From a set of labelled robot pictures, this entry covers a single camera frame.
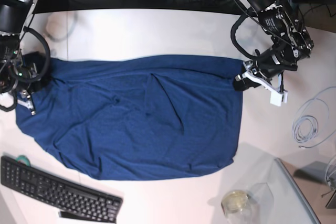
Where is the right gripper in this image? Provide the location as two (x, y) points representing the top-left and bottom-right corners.
(13, 52), (52, 115)

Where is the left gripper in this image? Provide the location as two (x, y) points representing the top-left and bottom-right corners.
(233, 60), (288, 106)

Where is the blue t-shirt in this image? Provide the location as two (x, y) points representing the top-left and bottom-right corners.
(15, 55), (243, 180)

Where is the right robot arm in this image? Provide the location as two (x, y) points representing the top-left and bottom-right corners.
(1, 0), (51, 115)

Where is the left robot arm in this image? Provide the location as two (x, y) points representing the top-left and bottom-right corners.
(230, 0), (314, 106)

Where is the green tape roll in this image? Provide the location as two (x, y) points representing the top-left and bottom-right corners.
(15, 155), (31, 166)

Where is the grey metal stand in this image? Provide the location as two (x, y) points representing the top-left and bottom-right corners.
(293, 161), (335, 210)

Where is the clear glass jar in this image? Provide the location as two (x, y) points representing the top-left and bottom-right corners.
(221, 183), (274, 223)

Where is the black keyboard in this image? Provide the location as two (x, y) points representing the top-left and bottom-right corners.
(1, 156), (123, 223)

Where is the coiled light blue cable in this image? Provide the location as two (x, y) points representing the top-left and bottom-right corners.
(291, 86), (336, 149)

